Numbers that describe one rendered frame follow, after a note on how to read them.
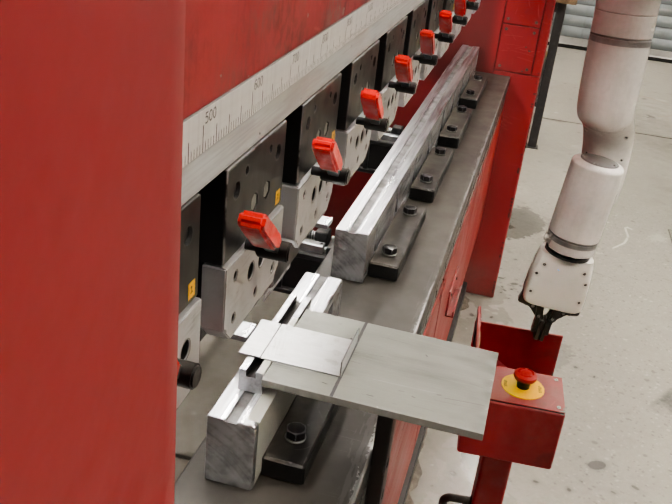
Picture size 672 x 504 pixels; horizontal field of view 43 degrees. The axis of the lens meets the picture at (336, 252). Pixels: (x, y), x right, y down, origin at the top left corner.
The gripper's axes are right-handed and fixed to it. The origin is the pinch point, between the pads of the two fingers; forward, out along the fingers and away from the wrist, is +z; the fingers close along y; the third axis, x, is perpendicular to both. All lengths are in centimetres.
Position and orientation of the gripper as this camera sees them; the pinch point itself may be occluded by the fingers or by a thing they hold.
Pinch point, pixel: (540, 327)
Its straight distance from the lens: 154.0
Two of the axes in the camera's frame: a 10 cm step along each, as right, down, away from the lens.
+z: -1.9, 8.7, 4.5
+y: 9.7, 2.4, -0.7
